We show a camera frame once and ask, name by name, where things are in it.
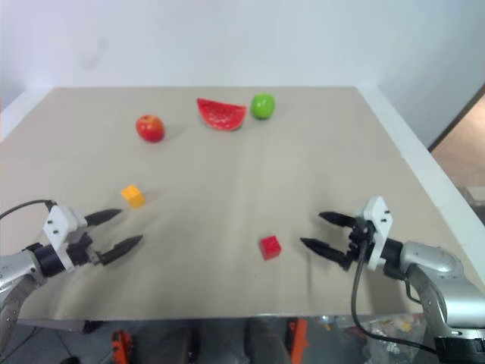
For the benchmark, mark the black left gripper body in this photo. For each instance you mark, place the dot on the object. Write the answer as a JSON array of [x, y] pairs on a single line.
[[81, 250]]

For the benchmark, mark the beige table cloth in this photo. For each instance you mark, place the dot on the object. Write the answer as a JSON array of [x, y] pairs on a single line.
[[227, 182]]

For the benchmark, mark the green apple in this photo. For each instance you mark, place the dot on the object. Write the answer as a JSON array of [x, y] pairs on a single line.
[[262, 106]]

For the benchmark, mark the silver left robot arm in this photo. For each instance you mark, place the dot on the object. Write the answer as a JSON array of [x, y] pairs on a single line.
[[15, 267]]

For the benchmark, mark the orange and black device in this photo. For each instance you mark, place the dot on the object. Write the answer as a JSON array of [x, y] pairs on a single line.
[[297, 337], [122, 347]]

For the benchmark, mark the red apple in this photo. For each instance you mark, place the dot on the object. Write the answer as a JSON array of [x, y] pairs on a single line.
[[150, 128]]

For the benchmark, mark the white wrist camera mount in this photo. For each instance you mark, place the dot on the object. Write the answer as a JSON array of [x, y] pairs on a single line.
[[57, 223], [379, 220]]

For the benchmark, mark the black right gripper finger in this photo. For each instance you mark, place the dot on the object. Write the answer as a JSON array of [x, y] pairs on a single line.
[[326, 251], [339, 219]]

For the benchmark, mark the clear plastic bag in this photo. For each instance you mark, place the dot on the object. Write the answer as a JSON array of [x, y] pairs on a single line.
[[394, 333]]

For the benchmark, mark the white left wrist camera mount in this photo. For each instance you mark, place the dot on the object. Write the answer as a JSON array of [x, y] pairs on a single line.
[[57, 223]]

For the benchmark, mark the red watermelon slice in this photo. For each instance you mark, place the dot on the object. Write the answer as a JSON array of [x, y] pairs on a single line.
[[221, 115]]

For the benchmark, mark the orange cube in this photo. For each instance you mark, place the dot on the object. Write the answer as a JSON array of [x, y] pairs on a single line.
[[133, 196]]

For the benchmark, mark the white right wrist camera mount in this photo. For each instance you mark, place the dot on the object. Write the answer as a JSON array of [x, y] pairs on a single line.
[[379, 220]]

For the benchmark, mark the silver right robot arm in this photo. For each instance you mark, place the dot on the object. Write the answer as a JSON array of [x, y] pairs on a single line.
[[435, 265]]

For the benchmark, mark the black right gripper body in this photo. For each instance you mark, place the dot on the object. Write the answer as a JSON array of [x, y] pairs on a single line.
[[360, 239]]

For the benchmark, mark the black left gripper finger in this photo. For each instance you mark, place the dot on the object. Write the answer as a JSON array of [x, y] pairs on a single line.
[[121, 246], [102, 216]]

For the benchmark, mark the red cube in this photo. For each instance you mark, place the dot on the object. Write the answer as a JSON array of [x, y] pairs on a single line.
[[270, 247]]

